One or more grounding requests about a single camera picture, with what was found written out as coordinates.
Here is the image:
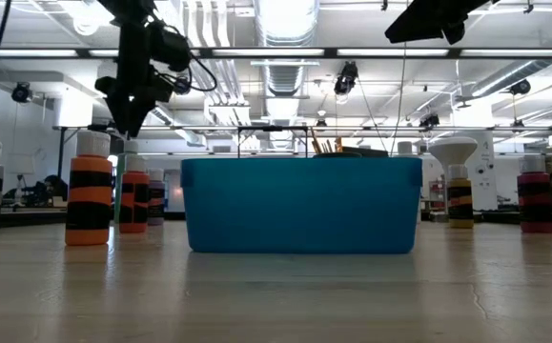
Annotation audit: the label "small purple paint bottle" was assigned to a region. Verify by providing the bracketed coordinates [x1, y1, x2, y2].
[147, 167, 166, 227]

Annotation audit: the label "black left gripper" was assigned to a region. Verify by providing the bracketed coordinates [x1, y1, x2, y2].
[94, 21, 172, 139]

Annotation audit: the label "large green paint bottle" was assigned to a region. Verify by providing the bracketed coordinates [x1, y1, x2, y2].
[112, 139, 140, 225]

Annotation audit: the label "small orange paint bottle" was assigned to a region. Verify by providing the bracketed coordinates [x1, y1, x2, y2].
[64, 130, 113, 247]

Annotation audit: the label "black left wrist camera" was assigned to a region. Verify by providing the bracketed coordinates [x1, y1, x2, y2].
[150, 26, 194, 73]

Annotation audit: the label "white flood light bulb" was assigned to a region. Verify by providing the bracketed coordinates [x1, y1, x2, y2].
[427, 135, 480, 182]

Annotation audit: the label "white desk lamp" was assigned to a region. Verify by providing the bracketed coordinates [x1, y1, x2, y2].
[7, 151, 37, 206]

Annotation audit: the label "thick black paintbrush orange bristles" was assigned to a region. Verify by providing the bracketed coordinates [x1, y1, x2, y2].
[309, 126, 323, 155]

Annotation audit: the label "teal plastic bin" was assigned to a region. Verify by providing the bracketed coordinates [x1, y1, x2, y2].
[180, 156, 423, 255]

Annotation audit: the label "small yellow ochre paint bottle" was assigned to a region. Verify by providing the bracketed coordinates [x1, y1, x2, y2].
[446, 164, 475, 230]

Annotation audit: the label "small dark red paint bottle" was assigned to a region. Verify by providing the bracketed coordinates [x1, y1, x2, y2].
[516, 154, 552, 234]

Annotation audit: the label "silver ribbed ventilation duct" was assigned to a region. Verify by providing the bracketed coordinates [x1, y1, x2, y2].
[254, 0, 322, 153]

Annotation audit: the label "black left wrist camera cable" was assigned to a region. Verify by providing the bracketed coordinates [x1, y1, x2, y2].
[187, 50, 218, 94]

